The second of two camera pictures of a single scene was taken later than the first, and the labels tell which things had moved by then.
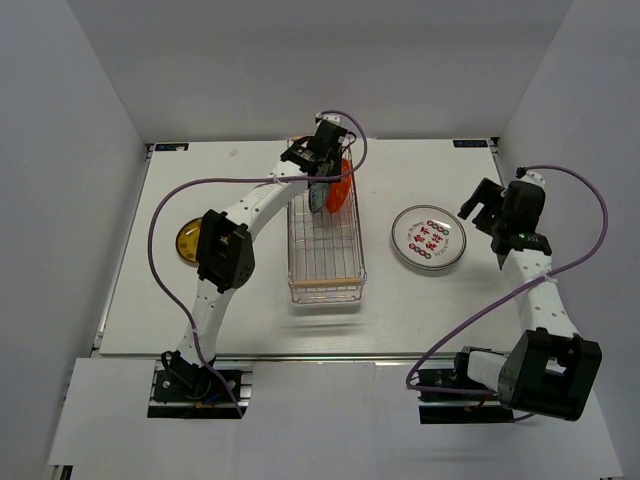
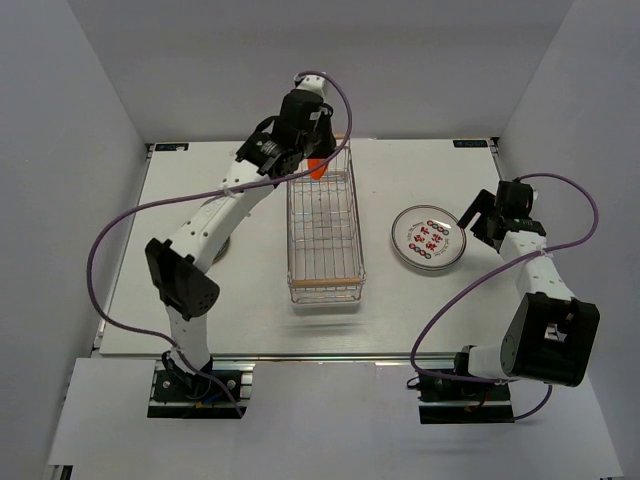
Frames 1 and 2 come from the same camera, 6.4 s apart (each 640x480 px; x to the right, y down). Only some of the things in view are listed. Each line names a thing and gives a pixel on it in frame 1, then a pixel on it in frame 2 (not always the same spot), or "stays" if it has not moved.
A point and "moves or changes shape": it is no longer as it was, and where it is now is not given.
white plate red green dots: x=428 y=237 stays
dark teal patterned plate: x=316 y=195 moves or changes shape
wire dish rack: x=325 y=261 stays
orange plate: x=339 y=189 moves or changes shape
